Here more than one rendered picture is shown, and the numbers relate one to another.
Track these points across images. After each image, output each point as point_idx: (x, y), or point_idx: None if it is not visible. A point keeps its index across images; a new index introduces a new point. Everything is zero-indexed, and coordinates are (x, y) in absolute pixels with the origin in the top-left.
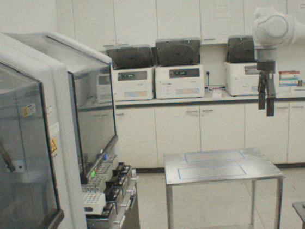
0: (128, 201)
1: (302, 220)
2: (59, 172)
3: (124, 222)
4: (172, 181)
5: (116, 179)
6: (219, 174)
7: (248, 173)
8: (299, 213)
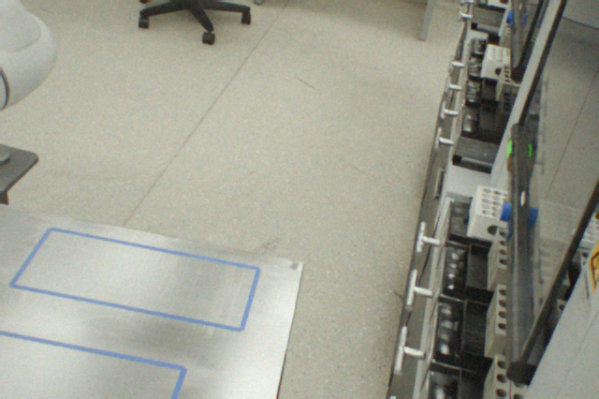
0: (411, 297)
1: (15, 180)
2: (542, 33)
3: (413, 372)
4: (284, 266)
5: (463, 317)
6: (128, 253)
7: (35, 231)
8: (1, 190)
